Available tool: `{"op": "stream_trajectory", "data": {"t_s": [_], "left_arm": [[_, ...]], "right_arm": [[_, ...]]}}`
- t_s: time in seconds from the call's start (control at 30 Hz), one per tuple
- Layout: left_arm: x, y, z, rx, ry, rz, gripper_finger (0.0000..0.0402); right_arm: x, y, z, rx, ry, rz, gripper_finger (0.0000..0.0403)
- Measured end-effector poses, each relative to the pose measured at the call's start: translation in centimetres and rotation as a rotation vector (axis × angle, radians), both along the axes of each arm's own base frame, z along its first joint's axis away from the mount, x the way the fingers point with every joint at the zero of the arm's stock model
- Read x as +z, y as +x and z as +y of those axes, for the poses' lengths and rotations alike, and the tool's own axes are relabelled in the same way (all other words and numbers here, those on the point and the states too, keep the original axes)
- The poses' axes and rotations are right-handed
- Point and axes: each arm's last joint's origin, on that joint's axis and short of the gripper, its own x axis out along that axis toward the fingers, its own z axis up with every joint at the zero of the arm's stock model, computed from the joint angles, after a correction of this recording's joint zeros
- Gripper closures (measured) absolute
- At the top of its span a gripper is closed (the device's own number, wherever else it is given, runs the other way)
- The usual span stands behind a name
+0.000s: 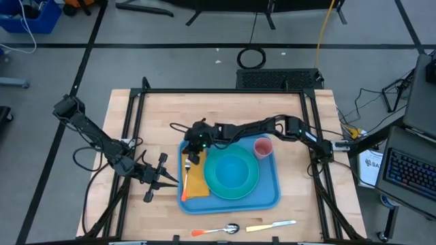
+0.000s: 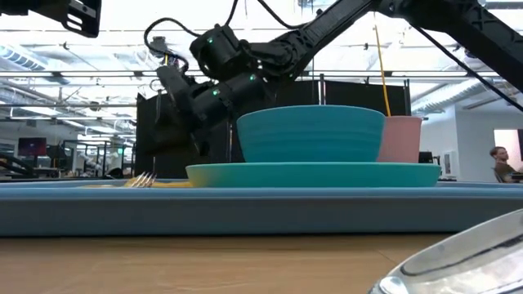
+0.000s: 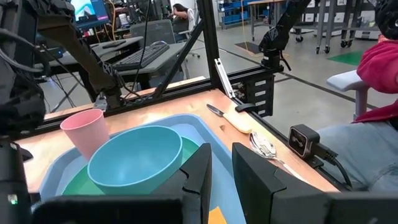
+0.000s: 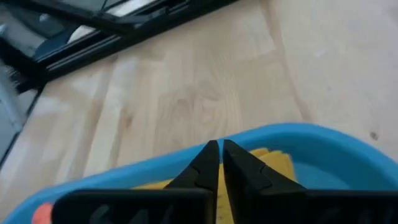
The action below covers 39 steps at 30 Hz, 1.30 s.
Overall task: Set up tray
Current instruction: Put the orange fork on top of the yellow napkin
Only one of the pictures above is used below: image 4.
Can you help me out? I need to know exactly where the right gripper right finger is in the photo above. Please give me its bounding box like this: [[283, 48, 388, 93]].
[[223, 139, 398, 224]]

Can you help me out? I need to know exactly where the blue plastic tray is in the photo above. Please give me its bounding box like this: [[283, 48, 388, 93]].
[[2, 122, 398, 224]]

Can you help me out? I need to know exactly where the orange handled fork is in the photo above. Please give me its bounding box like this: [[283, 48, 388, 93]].
[[31, 202, 55, 224]]

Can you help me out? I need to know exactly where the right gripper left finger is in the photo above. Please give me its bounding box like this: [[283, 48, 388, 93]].
[[51, 140, 220, 224]]

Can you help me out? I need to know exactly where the yellow cloth napkin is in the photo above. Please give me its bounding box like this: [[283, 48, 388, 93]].
[[132, 147, 297, 224]]

